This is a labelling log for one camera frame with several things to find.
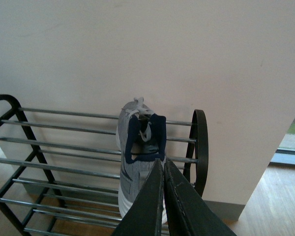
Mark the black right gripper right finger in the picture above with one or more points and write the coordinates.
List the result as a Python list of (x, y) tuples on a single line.
[(187, 213)]

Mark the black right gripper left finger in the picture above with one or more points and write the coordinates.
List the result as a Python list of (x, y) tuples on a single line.
[(145, 216)]

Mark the grey sneaker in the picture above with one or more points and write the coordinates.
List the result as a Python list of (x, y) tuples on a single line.
[(141, 137)]

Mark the black metal shoe rack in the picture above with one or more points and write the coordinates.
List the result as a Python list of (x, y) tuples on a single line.
[(61, 170)]

